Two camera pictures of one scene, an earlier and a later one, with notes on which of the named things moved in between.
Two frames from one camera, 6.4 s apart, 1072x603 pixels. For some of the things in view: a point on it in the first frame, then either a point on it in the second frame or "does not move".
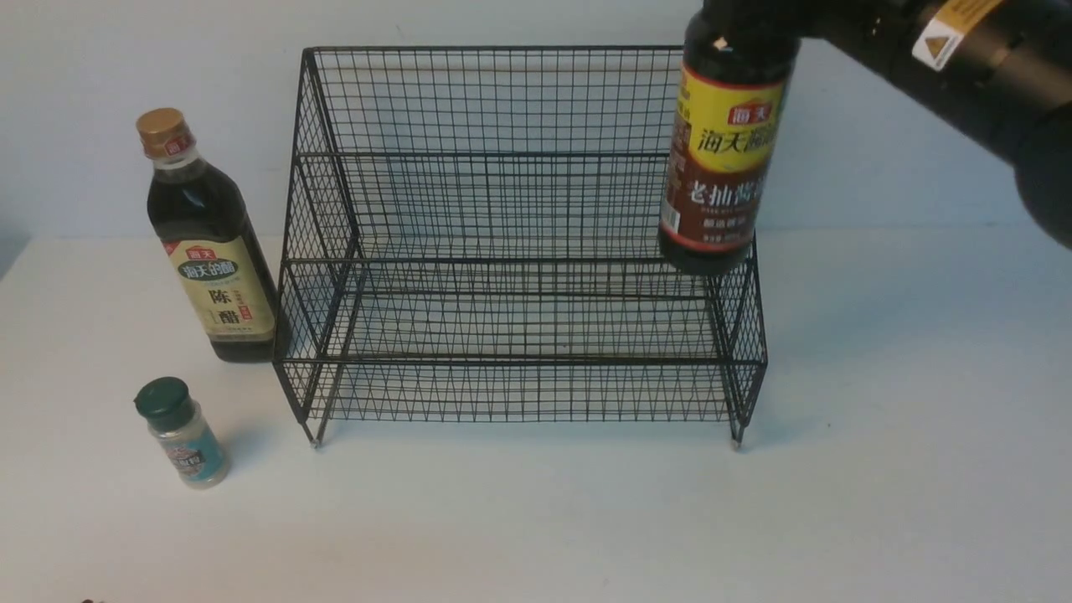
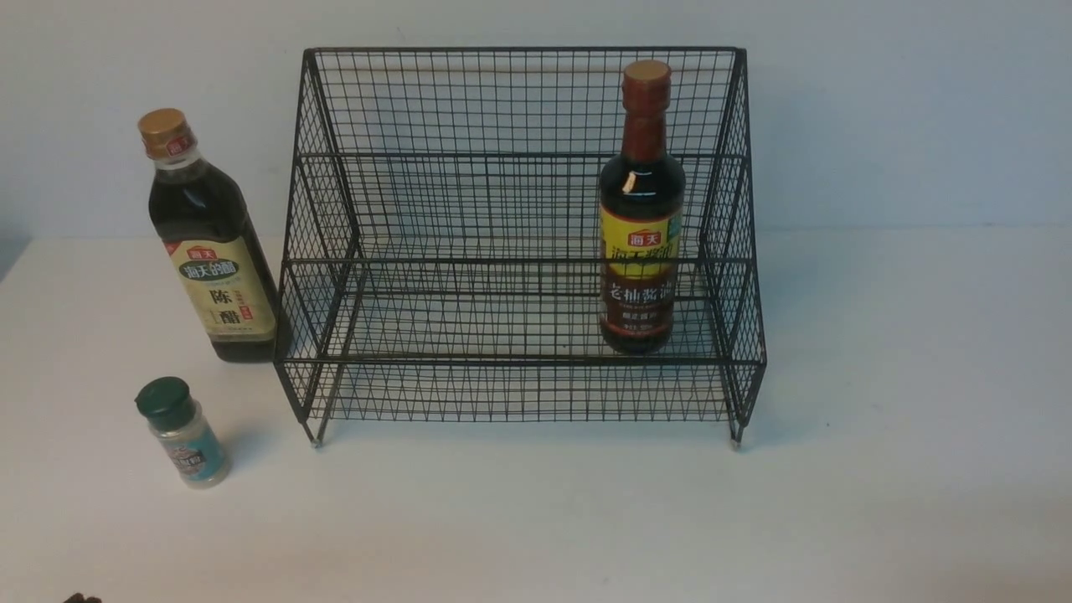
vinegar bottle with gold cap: [208, 243] does not move
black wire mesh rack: [471, 234] does not move
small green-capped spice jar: [182, 430] does not move
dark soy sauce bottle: [736, 64] to [641, 220]
